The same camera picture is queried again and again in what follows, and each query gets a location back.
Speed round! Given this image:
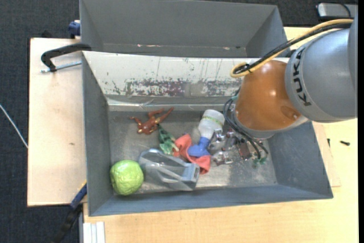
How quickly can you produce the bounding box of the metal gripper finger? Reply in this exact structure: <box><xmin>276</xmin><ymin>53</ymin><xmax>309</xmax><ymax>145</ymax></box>
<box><xmin>208</xmin><ymin>129</ymin><xmax>229</xmax><ymax>153</ymax></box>
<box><xmin>213</xmin><ymin>151</ymin><xmax>234</xmax><ymax>167</ymax></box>

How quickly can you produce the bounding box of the white spray bottle blue head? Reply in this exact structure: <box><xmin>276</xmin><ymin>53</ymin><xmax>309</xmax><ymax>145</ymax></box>
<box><xmin>187</xmin><ymin>109</ymin><xmax>226</xmax><ymax>158</ymax></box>

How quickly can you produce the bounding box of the green toy figure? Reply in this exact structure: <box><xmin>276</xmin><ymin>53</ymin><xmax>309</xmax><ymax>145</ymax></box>
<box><xmin>157</xmin><ymin>124</ymin><xmax>180</xmax><ymax>155</ymax></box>

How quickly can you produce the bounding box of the red-brown toy figure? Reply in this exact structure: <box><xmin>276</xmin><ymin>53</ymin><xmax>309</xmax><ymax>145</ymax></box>
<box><xmin>129</xmin><ymin>106</ymin><xmax>175</xmax><ymax>135</ymax></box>

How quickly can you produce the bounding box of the green crinkled ball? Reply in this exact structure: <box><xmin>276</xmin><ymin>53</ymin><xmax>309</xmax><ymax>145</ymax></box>
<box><xmin>109</xmin><ymin>159</ymin><xmax>145</xmax><ymax>196</ymax></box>

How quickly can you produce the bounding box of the grey metal bin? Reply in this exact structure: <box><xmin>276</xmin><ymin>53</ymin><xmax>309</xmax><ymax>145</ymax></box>
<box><xmin>78</xmin><ymin>0</ymin><xmax>334</xmax><ymax>217</ymax></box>

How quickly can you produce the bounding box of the pale wood board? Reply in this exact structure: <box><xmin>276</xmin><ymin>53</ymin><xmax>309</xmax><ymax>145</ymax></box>
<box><xmin>27</xmin><ymin>38</ymin><xmax>342</xmax><ymax>208</ymax></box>

